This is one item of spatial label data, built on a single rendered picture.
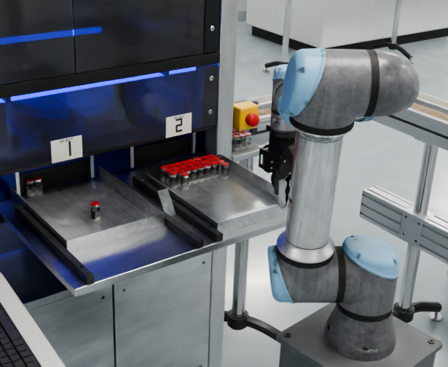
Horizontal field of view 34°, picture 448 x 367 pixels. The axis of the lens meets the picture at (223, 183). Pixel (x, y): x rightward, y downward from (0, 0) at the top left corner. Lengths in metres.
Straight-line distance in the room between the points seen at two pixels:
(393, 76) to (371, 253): 0.39
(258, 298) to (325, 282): 1.69
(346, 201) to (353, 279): 2.58
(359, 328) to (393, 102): 0.50
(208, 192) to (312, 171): 0.70
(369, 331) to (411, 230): 1.25
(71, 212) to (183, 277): 0.55
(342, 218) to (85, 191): 2.09
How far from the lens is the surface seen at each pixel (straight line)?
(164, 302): 2.32
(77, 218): 1.87
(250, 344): 2.90
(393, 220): 2.83
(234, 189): 2.02
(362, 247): 1.51
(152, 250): 1.73
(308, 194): 1.36
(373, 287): 1.50
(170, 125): 2.06
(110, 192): 2.00
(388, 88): 1.27
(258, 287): 3.23
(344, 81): 1.25
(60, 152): 1.92
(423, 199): 2.73
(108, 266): 1.67
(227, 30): 2.09
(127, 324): 2.28
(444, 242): 2.69
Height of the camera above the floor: 1.75
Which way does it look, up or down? 25 degrees down
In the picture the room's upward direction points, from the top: 2 degrees clockwise
